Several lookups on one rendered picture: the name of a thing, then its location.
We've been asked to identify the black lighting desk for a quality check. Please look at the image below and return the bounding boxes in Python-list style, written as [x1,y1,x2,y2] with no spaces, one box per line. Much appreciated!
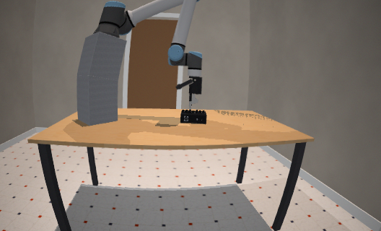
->
[180,110,207,124]

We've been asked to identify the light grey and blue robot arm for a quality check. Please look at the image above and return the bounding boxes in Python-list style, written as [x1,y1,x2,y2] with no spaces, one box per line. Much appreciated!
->
[93,0,202,77]

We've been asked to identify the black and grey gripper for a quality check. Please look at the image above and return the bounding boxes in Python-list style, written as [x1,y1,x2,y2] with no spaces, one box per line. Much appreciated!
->
[189,77,202,109]

